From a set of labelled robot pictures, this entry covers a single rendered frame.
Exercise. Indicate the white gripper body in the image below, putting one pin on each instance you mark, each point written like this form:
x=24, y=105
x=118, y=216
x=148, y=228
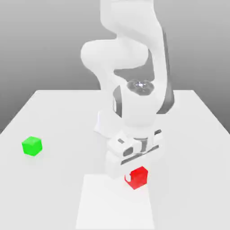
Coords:
x=115, y=167

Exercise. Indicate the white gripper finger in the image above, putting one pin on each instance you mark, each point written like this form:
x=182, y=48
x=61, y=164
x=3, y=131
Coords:
x=128, y=177

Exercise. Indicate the small red cube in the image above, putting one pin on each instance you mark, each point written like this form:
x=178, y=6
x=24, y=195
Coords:
x=139, y=177

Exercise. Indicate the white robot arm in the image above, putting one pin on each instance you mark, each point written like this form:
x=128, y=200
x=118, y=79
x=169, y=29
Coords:
x=133, y=45

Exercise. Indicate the small green cube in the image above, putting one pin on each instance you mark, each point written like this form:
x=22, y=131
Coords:
x=32, y=145

